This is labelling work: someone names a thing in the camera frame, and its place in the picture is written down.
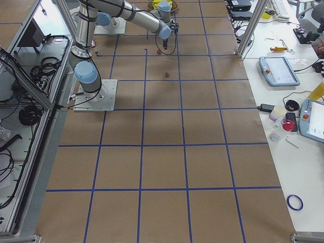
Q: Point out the far teach pendant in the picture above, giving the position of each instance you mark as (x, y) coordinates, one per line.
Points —
(278, 71)

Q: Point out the wicker fruit basket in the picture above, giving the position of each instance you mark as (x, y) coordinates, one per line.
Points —
(163, 5)

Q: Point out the near teach pendant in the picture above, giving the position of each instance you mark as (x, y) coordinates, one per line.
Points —
(311, 120)

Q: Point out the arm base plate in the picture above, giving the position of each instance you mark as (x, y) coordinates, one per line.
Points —
(99, 30)
(104, 101)

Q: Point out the blue tape roll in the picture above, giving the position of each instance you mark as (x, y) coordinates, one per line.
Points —
(294, 202)

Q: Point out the aluminium frame post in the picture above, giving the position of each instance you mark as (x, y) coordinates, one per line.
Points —
(257, 12)

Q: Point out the teach pendant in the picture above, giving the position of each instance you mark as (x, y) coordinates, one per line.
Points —
(278, 71)
(311, 120)

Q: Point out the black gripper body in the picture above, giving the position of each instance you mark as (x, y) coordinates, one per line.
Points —
(165, 42)

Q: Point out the yellow screwdriver tool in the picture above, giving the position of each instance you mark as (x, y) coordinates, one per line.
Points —
(278, 49)

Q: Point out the black power adapter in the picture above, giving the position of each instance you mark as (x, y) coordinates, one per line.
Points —
(265, 108)

